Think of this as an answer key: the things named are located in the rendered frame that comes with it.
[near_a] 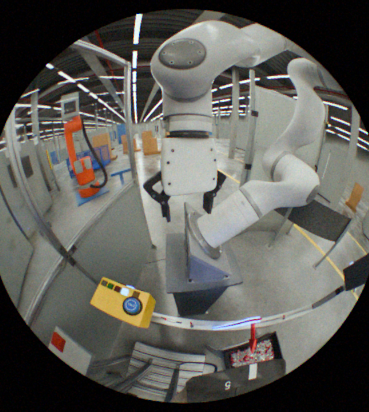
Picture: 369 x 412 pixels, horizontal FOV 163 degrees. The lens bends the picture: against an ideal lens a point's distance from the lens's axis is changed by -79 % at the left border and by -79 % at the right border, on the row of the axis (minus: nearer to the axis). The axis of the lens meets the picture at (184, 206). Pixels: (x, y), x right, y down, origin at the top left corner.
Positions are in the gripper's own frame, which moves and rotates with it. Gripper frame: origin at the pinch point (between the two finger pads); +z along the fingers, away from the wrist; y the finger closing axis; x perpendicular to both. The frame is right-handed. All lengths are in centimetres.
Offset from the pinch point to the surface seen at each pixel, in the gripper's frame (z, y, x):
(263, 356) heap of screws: 43, 15, -44
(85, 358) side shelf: 42, -51, -28
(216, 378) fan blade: 9.2, -6.3, -30.5
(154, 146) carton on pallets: 17, 62, 697
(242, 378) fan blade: 10.7, -2.7, -33.5
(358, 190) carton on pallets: 21, 789, -89
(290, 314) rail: 43, 37, -36
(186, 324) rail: 41.3, -5.3, -14.6
